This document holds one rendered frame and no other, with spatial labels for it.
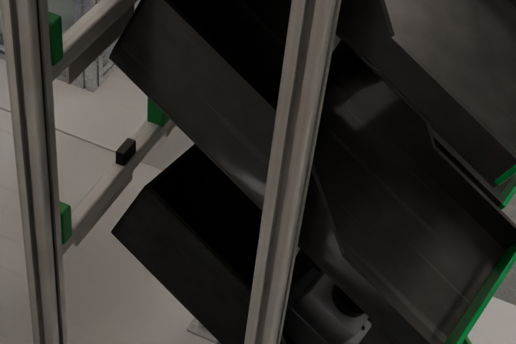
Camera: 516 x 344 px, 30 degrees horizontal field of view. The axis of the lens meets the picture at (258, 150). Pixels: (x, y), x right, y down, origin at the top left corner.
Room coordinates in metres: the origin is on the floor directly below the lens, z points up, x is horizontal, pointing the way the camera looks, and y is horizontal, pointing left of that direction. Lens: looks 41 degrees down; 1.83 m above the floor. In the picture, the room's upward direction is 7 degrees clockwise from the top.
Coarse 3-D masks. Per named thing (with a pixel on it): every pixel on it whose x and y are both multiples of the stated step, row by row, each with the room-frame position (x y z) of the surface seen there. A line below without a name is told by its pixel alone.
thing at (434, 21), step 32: (352, 0) 0.41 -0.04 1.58; (384, 0) 0.40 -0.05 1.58; (416, 0) 0.46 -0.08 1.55; (448, 0) 0.47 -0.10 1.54; (480, 0) 0.49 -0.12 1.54; (512, 0) 0.50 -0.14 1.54; (352, 32) 0.41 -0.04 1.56; (384, 32) 0.40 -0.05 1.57; (416, 32) 0.44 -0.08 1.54; (448, 32) 0.45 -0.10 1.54; (480, 32) 0.46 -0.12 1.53; (512, 32) 0.47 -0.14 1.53; (384, 64) 0.40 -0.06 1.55; (416, 64) 0.39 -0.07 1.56; (448, 64) 0.43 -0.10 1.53; (480, 64) 0.44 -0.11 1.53; (512, 64) 0.45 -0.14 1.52; (416, 96) 0.39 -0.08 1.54; (448, 96) 0.38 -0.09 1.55; (480, 96) 0.41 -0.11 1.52; (512, 96) 0.43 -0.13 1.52; (448, 128) 0.38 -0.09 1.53; (480, 128) 0.37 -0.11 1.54; (512, 128) 0.40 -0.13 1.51; (480, 160) 0.37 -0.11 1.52; (512, 160) 0.36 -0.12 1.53
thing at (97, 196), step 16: (112, 0) 0.54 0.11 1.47; (128, 0) 0.55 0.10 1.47; (96, 16) 0.52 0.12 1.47; (112, 16) 0.53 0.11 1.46; (80, 32) 0.50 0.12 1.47; (96, 32) 0.51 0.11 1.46; (64, 48) 0.48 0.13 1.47; (80, 48) 0.49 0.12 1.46; (64, 64) 0.48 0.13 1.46; (144, 128) 0.60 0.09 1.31; (160, 128) 0.60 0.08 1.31; (144, 144) 0.58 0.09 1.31; (128, 160) 0.56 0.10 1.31; (112, 176) 0.54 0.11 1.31; (128, 176) 0.55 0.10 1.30; (96, 192) 0.52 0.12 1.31; (112, 192) 0.53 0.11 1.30; (80, 208) 0.50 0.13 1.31; (96, 208) 0.51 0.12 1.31; (80, 224) 0.49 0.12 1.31
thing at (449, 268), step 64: (192, 0) 0.55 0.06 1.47; (256, 0) 0.58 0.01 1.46; (128, 64) 0.48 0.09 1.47; (192, 64) 0.45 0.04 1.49; (256, 64) 0.53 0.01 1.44; (192, 128) 0.45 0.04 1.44; (256, 128) 0.43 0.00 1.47; (320, 128) 0.50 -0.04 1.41; (384, 128) 0.53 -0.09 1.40; (256, 192) 0.43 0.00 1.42; (320, 192) 0.41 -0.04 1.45; (384, 192) 0.48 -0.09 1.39; (448, 192) 0.50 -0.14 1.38; (320, 256) 0.40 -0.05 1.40; (384, 256) 0.43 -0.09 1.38; (448, 256) 0.45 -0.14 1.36; (512, 256) 0.45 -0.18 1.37; (384, 320) 0.38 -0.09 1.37; (448, 320) 0.40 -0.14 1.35
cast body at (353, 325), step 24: (312, 288) 0.46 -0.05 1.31; (336, 288) 0.46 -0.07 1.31; (288, 312) 0.46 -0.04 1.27; (312, 312) 0.45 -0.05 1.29; (336, 312) 0.44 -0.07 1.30; (360, 312) 0.45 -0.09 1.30; (288, 336) 0.46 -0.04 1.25; (312, 336) 0.45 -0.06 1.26; (336, 336) 0.44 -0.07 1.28; (360, 336) 0.46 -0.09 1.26
